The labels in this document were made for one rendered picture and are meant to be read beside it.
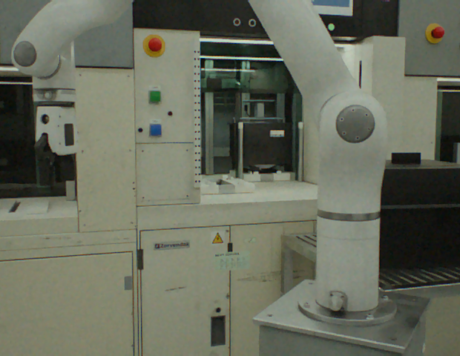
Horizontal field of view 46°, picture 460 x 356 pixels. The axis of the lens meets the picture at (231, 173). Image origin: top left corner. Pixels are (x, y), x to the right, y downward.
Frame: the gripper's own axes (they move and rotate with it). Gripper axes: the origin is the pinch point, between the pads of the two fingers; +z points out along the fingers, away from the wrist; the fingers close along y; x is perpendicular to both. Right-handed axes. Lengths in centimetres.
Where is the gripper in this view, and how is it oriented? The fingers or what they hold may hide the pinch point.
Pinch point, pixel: (58, 179)
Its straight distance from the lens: 118.8
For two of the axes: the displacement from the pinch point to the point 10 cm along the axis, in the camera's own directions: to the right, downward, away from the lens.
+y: 1.5, -1.0, 9.8
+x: -9.9, -0.1, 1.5
